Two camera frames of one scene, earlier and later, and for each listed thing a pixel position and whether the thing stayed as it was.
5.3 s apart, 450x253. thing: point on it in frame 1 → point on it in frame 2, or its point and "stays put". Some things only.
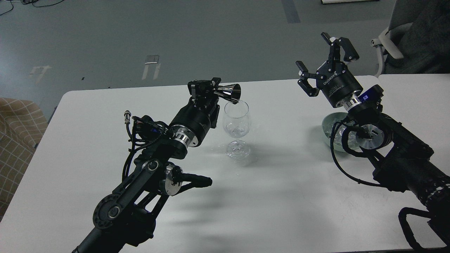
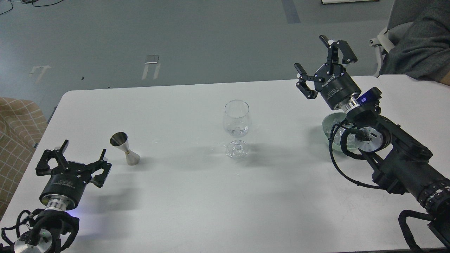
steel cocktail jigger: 232,92 → 120,139
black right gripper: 338,85 stays put
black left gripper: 194,118 → 63,188
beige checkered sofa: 23,123 stays put
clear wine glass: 236,123 stays put
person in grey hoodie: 425,43 stays put
